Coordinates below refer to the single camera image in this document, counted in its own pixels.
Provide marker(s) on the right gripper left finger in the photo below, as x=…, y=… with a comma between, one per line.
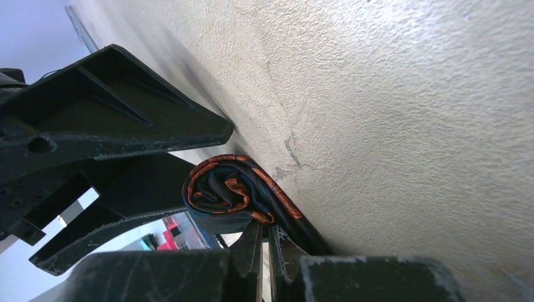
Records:
x=232, y=274

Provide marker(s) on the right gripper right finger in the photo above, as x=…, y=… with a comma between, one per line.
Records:
x=297, y=276

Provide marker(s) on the aluminium frame rail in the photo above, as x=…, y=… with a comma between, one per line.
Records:
x=80, y=29

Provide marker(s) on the dark orange floral tie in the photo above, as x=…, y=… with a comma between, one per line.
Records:
x=226, y=192

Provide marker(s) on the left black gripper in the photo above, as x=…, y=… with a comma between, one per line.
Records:
x=107, y=105

